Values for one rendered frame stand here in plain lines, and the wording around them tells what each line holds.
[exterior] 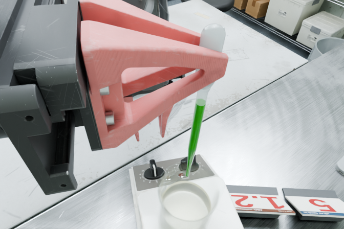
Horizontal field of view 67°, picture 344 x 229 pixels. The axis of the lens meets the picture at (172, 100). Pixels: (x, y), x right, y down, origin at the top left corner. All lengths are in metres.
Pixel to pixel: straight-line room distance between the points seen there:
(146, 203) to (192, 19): 0.68
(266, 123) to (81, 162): 0.38
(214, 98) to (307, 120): 0.20
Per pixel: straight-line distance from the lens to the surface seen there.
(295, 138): 0.59
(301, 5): 2.52
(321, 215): 0.46
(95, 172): 0.49
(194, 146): 0.21
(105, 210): 0.45
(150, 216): 0.35
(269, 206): 0.45
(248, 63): 0.74
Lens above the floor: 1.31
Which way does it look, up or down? 44 degrees down
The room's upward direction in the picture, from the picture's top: 4 degrees clockwise
